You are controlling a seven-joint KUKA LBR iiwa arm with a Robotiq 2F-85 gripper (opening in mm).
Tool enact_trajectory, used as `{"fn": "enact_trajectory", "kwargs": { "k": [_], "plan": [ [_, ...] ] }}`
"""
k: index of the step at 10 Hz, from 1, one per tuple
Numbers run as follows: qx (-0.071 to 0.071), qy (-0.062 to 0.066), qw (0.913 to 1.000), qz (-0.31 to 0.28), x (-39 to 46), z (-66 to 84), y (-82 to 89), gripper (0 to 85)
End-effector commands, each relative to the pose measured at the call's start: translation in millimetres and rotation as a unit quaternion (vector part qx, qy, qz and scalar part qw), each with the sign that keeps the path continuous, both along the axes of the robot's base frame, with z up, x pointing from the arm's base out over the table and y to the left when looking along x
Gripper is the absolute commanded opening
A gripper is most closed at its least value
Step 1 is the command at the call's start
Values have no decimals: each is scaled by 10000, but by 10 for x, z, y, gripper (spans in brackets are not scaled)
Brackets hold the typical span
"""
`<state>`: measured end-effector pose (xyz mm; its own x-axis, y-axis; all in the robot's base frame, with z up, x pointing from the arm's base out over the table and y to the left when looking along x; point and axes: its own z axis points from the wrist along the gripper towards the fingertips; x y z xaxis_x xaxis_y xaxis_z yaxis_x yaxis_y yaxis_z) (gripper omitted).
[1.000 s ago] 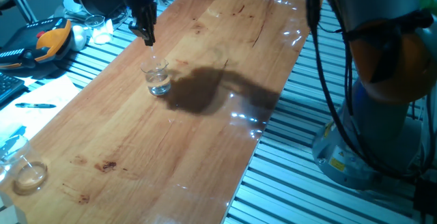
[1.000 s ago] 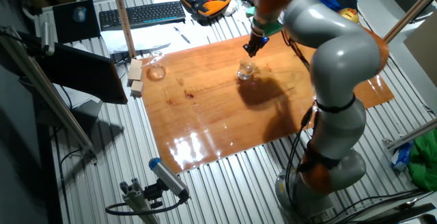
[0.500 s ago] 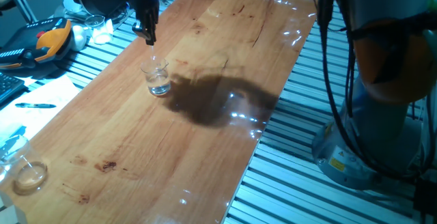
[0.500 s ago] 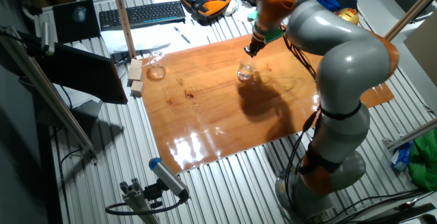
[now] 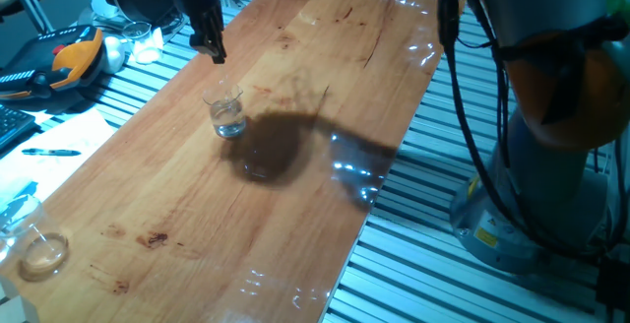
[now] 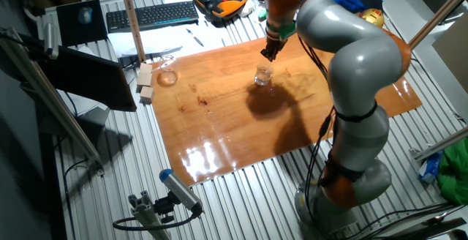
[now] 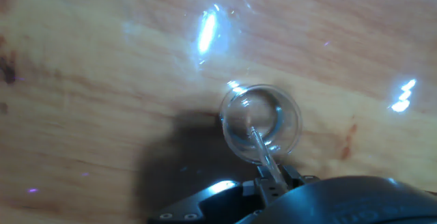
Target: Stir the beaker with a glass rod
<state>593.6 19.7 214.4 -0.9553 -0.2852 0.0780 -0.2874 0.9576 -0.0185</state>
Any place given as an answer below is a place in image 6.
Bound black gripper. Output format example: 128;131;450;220
260;37;288;64

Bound glass beaker with water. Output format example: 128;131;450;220
254;62;274;86

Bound large empty glass beaker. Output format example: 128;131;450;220
156;54;179;86

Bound black pen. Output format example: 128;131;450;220
185;28;205;48

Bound glossy wooden board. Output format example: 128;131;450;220
150;12;423;187

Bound white paper sheet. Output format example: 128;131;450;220
107;23;224;59

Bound golden piggy bank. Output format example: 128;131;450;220
356;8;385;29

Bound black keyboard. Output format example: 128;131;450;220
105;1;200;34

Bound pale wooden block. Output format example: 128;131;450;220
137;62;154;87
140;85;155;105

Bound black monitor panel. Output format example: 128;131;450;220
21;44;138;113

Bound brown cardboard sheet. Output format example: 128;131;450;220
431;11;468;94

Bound grey computer mouse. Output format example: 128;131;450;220
78;6;94;25

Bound black mouse pad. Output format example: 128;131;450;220
56;0;109;48

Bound blue and white packet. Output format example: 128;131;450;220
418;151;443;184

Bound green cloth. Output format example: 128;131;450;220
437;137;468;206

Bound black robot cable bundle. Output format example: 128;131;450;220
298;34;336;240

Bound silver camera with blue end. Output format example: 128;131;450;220
159;168;204;215

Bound aluminium frame post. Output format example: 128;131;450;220
409;126;468;161
0;27;104;177
408;0;468;49

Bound grey camera bracket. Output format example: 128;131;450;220
127;190;175;240

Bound black camera cable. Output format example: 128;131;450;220
112;210;200;232

